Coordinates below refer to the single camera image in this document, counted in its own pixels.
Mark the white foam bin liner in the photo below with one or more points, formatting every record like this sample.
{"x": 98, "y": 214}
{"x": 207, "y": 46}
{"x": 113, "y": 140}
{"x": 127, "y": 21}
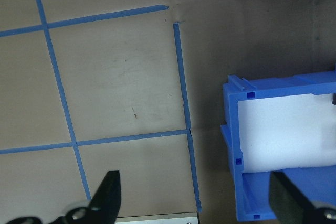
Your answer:
{"x": 275, "y": 129}

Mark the empty blue plastic bin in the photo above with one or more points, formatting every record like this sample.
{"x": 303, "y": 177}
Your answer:
{"x": 232, "y": 119}

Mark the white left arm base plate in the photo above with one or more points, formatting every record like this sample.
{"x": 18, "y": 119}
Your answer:
{"x": 157, "y": 219}

